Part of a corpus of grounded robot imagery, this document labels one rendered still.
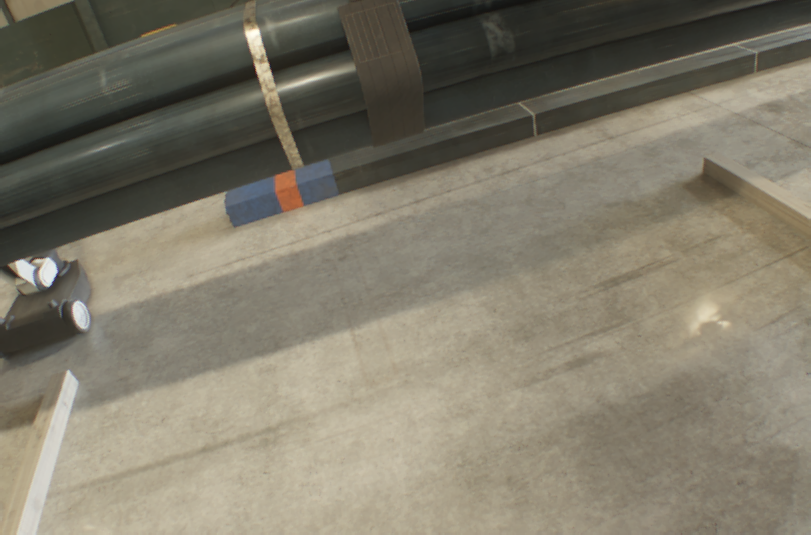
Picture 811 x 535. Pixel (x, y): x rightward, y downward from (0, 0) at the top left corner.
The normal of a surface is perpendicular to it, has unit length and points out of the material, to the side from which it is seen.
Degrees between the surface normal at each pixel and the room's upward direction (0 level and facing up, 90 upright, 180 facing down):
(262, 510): 0
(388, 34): 60
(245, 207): 90
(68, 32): 90
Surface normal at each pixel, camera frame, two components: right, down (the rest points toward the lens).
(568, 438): -0.22, -0.82
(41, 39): 0.24, 0.48
